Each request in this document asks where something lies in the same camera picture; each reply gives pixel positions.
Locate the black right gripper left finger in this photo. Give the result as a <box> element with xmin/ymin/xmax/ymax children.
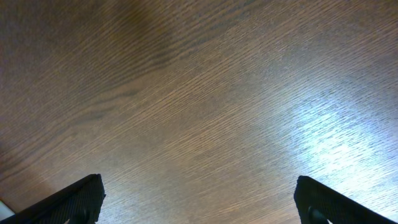
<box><xmin>1</xmin><ymin>174</ymin><xmax>106</xmax><ymax>224</ymax></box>

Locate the white cutlery tray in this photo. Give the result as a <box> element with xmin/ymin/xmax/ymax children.
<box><xmin>0</xmin><ymin>201</ymin><xmax>15</xmax><ymax>221</ymax></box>

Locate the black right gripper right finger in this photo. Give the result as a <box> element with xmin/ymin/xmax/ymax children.
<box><xmin>294</xmin><ymin>175</ymin><xmax>397</xmax><ymax>224</ymax></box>

